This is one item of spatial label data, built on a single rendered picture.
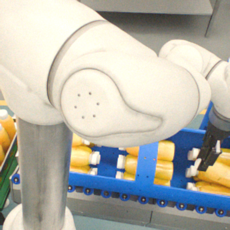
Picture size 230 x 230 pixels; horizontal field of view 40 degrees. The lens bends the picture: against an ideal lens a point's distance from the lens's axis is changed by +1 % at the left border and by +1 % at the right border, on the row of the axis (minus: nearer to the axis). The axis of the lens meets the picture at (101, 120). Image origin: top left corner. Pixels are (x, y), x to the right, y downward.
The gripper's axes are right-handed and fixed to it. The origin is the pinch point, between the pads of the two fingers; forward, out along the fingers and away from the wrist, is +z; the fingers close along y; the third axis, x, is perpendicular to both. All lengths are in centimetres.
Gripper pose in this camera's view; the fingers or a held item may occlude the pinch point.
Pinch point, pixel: (203, 159)
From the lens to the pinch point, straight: 113.1
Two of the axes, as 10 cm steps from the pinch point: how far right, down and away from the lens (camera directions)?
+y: 1.6, -7.5, 6.5
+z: -0.3, 6.5, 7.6
